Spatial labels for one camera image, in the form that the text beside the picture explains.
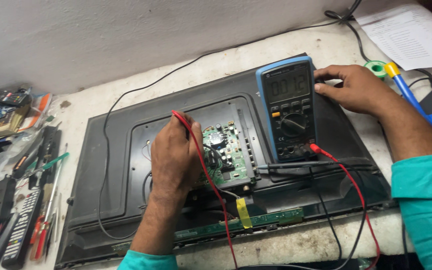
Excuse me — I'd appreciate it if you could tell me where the person's left hand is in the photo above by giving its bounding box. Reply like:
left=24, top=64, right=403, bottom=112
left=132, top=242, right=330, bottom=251
left=150, top=110, right=204, bottom=196

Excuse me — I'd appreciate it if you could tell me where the person's right hand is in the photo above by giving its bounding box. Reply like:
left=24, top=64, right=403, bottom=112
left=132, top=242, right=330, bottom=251
left=313, top=64, right=397, bottom=118

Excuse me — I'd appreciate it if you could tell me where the red multimeter test lead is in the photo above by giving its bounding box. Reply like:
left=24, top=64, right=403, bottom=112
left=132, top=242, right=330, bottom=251
left=171, top=110, right=382, bottom=270

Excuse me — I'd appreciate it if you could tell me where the blue black digital multimeter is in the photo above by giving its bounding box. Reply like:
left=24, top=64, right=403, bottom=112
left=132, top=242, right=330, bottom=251
left=255, top=56, right=319, bottom=163

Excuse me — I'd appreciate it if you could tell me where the green main circuit board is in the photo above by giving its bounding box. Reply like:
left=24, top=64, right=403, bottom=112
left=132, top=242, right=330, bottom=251
left=195, top=121, right=257, bottom=188

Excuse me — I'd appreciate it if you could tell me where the black television back panel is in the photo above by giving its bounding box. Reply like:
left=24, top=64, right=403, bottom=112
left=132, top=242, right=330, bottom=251
left=54, top=52, right=398, bottom=269

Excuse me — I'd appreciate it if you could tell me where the yellow tape strip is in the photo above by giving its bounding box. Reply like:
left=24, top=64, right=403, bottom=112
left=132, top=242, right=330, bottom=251
left=235, top=197, right=253, bottom=230

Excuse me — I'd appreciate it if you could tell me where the black multimeter test lead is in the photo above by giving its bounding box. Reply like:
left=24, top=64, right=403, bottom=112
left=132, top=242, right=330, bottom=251
left=238, top=144, right=376, bottom=270

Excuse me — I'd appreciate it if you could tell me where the long green strip board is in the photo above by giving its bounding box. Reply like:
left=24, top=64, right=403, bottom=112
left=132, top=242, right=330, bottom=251
left=112, top=207, right=305, bottom=253

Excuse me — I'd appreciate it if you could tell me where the black plastic strip panel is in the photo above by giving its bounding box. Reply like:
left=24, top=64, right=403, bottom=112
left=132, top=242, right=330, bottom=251
left=28, top=125, right=62, bottom=190

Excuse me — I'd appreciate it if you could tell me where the heap of circuit boards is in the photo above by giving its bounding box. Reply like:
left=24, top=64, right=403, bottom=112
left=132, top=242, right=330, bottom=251
left=0, top=87, right=54, bottom=142

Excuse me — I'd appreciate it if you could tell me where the black remote with white buttons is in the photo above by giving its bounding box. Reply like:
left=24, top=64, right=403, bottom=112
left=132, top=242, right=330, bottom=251
left=0, top=189, right=45, bottom=270

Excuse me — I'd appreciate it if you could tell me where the plain black remote control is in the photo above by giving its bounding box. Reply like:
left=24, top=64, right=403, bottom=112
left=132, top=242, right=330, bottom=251
left=0, top=175, right=17, bottom=226

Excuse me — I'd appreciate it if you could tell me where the blue yellow desoldering pump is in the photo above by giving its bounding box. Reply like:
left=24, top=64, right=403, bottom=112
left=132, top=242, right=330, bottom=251
left=383, top=62, right=432, bottom=151

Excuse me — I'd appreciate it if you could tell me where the white printed paper sheet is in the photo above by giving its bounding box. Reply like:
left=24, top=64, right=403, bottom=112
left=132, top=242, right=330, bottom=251
left=352, top=3, right=432, bottom=71

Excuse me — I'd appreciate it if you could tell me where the person's teal shirt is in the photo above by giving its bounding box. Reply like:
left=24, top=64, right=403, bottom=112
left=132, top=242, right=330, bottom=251
left=117, top=153, right=432, bottom=270

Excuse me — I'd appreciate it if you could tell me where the thin black power cable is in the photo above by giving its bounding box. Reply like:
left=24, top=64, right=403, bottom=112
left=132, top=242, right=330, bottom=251
left=97, top=0, right=364, bottom=241

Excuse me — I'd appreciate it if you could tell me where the green handled tool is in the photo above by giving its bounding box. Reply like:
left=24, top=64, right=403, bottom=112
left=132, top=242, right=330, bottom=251
left=24, top=151, right=70, bottom=178

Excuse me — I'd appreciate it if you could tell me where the thick black cable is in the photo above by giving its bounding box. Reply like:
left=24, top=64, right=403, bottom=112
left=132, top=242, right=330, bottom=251
left=324, top=10, right=432, bottom=85

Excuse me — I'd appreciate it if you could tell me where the red handled screwdriver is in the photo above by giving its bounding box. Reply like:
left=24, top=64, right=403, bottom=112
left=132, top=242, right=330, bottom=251
left=29, top=214, right=50, bottom=262

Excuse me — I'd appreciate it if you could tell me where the green solder wire spool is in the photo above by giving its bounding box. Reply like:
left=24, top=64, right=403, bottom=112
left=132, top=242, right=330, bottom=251
left=364, top=60, right=388, bottom=79

